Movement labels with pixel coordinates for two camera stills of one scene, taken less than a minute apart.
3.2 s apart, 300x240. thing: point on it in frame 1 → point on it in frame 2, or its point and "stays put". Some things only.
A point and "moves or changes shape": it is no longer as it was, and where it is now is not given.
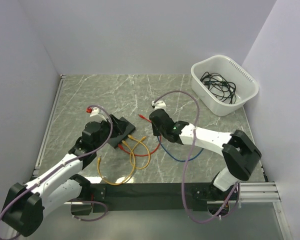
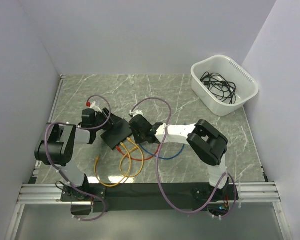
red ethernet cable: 143,117 moves or changes shape
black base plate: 124,197 stays put
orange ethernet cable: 142,139 moves or changes shape
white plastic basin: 246,86 stays put
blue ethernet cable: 175,157 → 164,158
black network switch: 115,140 stays put
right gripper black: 156,132 → 138,140
